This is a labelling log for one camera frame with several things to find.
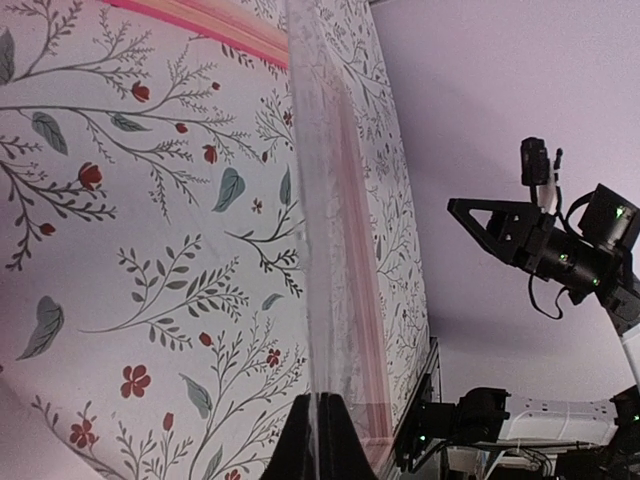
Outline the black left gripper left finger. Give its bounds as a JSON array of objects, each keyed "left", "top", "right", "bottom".
[{"left": 260, "top": 394, "right": 316, "bottom": 480}]

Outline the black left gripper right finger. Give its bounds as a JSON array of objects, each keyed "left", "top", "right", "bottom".
[{"left": 317, "top": 393, "right": 377, "bottom": 480}]

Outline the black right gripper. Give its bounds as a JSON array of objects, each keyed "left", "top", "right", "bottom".
[{"left": 447, "top": 184, "right": 639, "bottom": 305}]

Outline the clear acrylic sheet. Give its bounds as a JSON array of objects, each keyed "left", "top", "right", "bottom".
[{"left": 286, "top": 1, "right": 366, "bottom": 479}]

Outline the pink wooden picture frame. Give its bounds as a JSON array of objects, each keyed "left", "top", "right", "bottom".
[{"left": 126, "top": 1, "right": 393, "bottom": 464}]

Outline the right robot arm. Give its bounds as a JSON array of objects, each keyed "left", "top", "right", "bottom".
[{"left": 447, "top": 185, "right": 639, "bottom": 457}]

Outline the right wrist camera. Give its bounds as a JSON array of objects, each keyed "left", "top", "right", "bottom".
[{"left": 520, "top": 137, "right": 564, "bottom": 216}]

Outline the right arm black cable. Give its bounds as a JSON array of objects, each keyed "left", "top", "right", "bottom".
[{"left": 527, "top": 272, "right": 569, "bottom": 321}]

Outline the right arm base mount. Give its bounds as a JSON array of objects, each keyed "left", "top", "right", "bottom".
[{"left": 392, "top": 337, "right": 511, "bottom": 474}]

